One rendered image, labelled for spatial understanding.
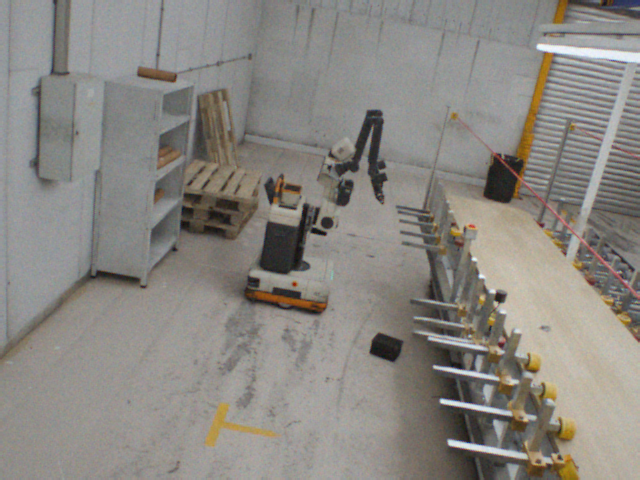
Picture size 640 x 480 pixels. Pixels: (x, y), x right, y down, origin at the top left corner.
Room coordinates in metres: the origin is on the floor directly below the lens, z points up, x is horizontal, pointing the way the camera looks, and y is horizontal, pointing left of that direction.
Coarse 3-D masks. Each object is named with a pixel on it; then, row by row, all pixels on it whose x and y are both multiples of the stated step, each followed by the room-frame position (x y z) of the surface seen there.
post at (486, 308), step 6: (492, 294) 2.78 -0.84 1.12; (486, 300) 2.78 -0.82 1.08; (492, 300) 2.78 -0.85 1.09; (486, 306) 2.78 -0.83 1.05; (486, 312) 2.78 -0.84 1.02; (480, 318) 2.79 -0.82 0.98; (486, 318) 2.78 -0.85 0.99; (480, 324) 2.78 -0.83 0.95; (486, 324) 2.78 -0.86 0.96; (480, 330) 2.78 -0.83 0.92; (480, 336) 2.78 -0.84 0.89; (474, 354) 2.78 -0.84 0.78; (474, 360) 2.78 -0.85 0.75
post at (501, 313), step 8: (504, 312) 2.53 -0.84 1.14; (496, 320) 2.54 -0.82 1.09; (504, 320) 2.53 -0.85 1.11; (496, 328) 2.53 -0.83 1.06; (496, 336) 2.53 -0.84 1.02; (496, 344) 2.53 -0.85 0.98; (480, 368) 2.56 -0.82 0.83; (488, 368) 2.53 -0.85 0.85; (480, 384) 2.53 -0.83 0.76; (480, 392) 2.53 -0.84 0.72
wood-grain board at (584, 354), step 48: (480, 240) 4.38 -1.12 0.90; (528, 240) 4.63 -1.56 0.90; (528, 288) 3.56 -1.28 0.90; (576, 288) 3.72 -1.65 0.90; (528, 336) 2.86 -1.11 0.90; (576, 336) 2.97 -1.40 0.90; (624, 336) 3.09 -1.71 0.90; (576, 384) 2.44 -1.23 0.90; (624, 384) 2.52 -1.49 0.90; (576, 432) 2.05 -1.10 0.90; (624, 432) 2.11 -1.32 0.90
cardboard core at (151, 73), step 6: (138, 66) 4.91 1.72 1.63; (138, 72) 4.88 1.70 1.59; (144, 72) 4.88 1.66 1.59; (150, 72) 4.88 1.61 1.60; (156, 72) 4.89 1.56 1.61; (162, 72) 4.89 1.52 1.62; (168, 72) 4.90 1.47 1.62; (174, 72) 4.92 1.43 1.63; (150, 78) 4.90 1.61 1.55; (156, 78) 4.89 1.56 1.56; (162, 78) 4.89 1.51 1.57; (168, 78) 4.88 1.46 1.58; (174, 78) 4.95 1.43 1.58
